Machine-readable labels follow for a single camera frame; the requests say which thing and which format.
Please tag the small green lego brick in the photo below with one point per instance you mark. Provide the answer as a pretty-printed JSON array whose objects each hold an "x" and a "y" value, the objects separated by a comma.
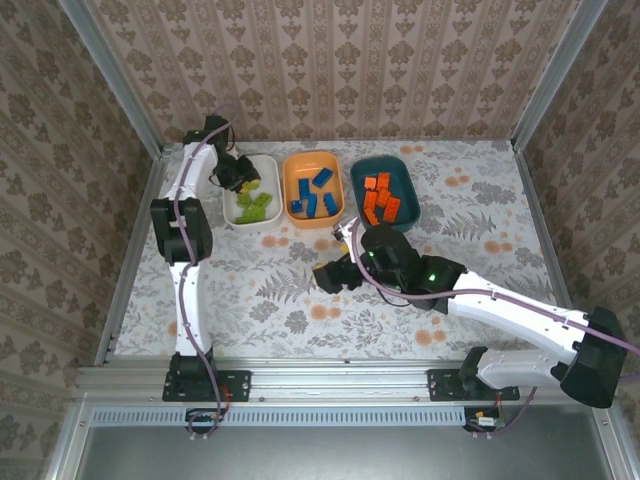
[{"x": 243, "y": 199}]

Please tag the long green lego brick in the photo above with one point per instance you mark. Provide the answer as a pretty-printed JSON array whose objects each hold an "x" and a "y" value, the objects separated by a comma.
[
  {"x": 251, "y": 215},
  {"x": 263, "y": 198}
]

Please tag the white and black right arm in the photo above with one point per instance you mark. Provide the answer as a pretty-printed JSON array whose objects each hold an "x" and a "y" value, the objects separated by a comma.
[{"x": 510, "y": 310}]

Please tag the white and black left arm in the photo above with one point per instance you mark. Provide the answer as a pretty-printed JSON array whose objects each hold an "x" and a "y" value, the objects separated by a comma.
[{"x": 190, "y": 310}]

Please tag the white plastic container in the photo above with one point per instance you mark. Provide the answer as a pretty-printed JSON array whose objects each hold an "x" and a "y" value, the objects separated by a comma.
[{"x": 267, "y": 170}]

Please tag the peach orange plastic container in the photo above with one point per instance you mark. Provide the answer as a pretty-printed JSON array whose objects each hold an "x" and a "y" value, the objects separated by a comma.
[{"x": 300, "y": 167}]

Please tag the floral print tablecloth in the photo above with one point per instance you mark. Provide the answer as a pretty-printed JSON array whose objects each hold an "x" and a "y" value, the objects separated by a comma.
[{"x": 400, "y": 325}]

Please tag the teal plastic container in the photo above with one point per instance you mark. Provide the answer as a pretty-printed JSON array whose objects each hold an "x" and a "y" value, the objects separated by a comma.
[{"x": 407, "y": 190}]

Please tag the small black electronics board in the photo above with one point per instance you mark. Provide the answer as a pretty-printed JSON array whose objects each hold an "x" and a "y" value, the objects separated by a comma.
[
  {"x": 485, "y": 422},
  {"x": 205, "y": 419}
]

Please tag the grey metal sheet panel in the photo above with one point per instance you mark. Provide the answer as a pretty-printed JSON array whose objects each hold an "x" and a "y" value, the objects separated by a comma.
[{"x": 325, "y": 455}]

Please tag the aluminium table side rail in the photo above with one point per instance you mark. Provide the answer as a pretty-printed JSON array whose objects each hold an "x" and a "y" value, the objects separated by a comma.
[
  {"x": 132, "y": 255},
  {"x": 550, "y": 245}
]

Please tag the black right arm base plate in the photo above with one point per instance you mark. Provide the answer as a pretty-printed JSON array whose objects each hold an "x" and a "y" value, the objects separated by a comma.
[{"x": 442, "y": 385}]

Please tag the aluminium mounting rail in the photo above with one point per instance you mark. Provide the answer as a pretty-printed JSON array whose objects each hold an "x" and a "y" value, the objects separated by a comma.
[{"x": 340, "y": 382}]

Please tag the aluminium frame post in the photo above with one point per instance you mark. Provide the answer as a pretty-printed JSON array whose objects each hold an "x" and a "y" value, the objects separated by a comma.
[
  {"x": 560, "y": 75},
  {"x": 110, "y": 75}
]

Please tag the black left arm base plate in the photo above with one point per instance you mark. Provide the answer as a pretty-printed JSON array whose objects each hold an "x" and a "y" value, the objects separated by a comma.
[{"x": 237, "y": 385}]

